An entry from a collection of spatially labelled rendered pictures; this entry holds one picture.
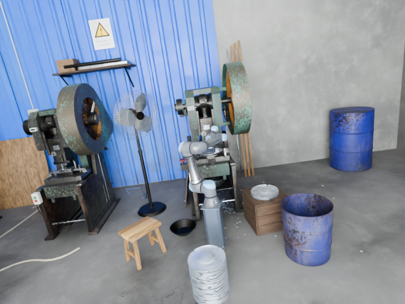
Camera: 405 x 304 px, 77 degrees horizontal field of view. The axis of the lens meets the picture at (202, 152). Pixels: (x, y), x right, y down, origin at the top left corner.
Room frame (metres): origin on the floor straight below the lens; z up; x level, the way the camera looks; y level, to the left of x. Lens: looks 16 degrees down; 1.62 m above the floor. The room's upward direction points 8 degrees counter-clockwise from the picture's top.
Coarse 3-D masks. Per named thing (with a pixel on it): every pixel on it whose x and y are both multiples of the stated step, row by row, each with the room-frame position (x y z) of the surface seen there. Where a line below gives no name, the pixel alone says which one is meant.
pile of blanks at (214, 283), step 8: (224, 264) 1.58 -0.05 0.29; (192, 272) 1.57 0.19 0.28; (200, 272) 1.52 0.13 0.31; (208, 272) 1.51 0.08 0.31; (216, 272) 1.53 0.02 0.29; (224, 272) 1.58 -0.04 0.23; (192, 280) 1.59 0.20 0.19; (200, 280) 1.52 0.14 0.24; (208, 280) 1.51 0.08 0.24; (216, 280) 1.52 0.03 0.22; (224, 280) 1.56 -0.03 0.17; (192, 288) 1.62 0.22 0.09; (200, 288) 1.54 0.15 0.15; (208, 288) 1.51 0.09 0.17; (216, 288) 1.51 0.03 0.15; (224, 288) 1.55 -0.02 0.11; (200, 296) 1.53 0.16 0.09; (208, 296) 1.51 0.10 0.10; (216, 296) 1.51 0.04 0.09; (224, 296) 1.55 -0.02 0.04
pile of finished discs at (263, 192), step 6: (258, 186) 2.62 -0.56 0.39; (264, 186) 2.60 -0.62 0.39; (270, 186) 2.58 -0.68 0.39; (252, 192) 2.49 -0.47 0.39; (258, 192) 2.47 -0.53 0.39; (264, 192) 2.44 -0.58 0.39; (270, 192) 2.44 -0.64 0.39; (276, 192) 2.42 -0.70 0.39; (258, 198) 2.41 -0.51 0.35; (264, 198) 2.36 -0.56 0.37
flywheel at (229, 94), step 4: (228, 76) 3.17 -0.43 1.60; (228, 80) 3.24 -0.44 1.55; (228, 84) 3.29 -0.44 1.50; (228, 88) 3.32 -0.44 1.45; (228, 92) 3.33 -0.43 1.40; (228, 96) 3.34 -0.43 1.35; (232, 96) 2.99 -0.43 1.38; (232, 100) 2.98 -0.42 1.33; (228, 104) 3.34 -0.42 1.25; (232, 104) 3.00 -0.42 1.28; (228, 108) 3.35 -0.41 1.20; (232, 108) 3.27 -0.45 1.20; (232, 112) 3.27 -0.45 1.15; (232, 116) 3.23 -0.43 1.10; (232, 120) 3.18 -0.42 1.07; (232, 124) 3.16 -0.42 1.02
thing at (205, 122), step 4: (204, 116) 3.01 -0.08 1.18; (208, 116) 3.03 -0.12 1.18; (200, 120) 2.96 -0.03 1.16; (204, 120) 2.96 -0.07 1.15; (208, 120) 2.96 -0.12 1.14; (200, 124) 2.96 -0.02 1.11; (204, 124) 2.96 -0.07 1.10; (208, 124) 2.96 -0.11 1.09; (212, 124) 2.97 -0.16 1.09; (204, 128) 2.96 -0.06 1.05; (208, 128) 2.96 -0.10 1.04; (204, 132) 2.95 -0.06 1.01; (208, 132) 2.96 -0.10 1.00; (204, 136) 2.93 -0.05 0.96; (204, 140) 2.93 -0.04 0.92
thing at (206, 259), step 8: (200, 248) 1.78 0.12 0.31; (208, 248) 1.77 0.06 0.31; (192, 256) 1.69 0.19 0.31; (200, 256) 1.67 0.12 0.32; (208, 256) 1.66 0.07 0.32; (216, 256) 1.65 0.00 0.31; (224, 256) 1.64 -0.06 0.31; (192, 264) 1.60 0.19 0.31; (200, 264) 1.59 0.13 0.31; (208, 264) 1.58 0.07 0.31; (216, 264) 1.57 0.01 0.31
